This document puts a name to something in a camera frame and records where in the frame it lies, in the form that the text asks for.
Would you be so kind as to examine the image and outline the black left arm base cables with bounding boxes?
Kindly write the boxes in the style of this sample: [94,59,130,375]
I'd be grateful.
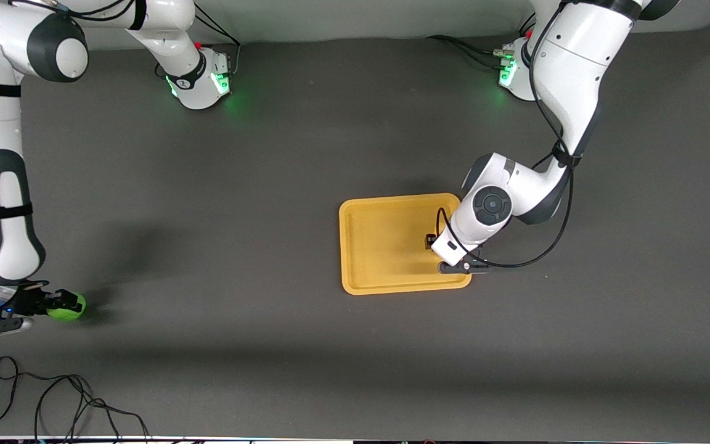
[426,12,538,70]

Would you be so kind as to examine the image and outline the black arm base cables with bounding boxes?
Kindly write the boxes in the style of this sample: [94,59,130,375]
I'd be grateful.
[154,6,242,79]
[426,12,538,70]

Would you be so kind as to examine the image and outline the yellow plastic tray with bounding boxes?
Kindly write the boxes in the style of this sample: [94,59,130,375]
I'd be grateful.
[338,192,473,296]

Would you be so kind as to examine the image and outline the black right arm base cables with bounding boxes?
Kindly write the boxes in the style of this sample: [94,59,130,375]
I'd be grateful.
[154,6,242,79]

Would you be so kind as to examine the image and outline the black left arm wrist cable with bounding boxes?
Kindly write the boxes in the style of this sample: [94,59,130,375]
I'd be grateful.
[435,0,577,269]

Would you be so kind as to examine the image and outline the thin black loose cable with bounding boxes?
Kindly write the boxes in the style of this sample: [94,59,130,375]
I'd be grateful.
[0,356,150,442]

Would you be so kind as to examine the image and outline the dark grey table mat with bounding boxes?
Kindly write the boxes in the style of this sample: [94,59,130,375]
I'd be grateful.
[0,22,710,441]

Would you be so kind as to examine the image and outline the green apple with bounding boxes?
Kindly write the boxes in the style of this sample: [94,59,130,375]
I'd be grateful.
[47,291,87,323]

